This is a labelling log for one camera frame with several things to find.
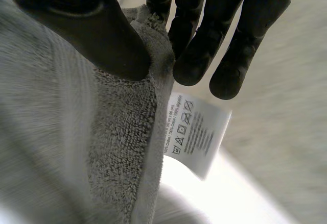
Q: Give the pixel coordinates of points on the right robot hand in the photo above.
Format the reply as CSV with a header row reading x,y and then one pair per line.
x,y
107,35

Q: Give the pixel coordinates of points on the grey towel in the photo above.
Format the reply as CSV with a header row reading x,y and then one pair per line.
x,y
51,122

